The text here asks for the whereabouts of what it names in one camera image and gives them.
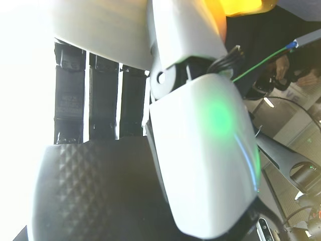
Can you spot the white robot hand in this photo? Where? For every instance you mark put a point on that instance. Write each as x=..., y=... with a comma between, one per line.
x=195, y=155

